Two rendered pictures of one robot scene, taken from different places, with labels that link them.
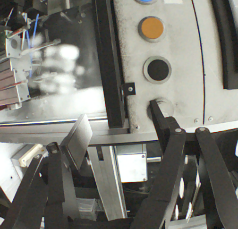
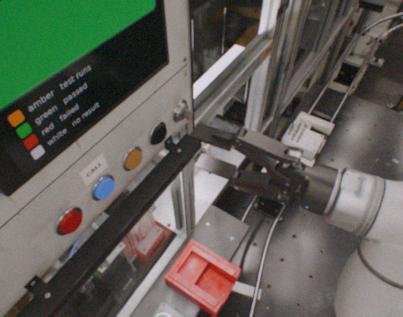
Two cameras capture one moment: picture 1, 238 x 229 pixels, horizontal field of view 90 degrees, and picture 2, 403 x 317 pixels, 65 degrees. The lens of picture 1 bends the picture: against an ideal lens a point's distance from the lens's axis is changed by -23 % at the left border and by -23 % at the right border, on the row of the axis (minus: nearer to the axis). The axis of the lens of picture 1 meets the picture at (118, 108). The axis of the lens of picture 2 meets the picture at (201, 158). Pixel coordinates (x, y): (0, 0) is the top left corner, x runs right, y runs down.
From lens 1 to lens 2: 46 cm
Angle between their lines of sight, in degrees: 56
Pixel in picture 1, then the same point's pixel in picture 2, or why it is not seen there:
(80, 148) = (223, 166)
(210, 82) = (160, 80)
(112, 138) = (190, 126)
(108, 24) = (156, 192)
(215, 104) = (174, 61)
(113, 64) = (175, 170)
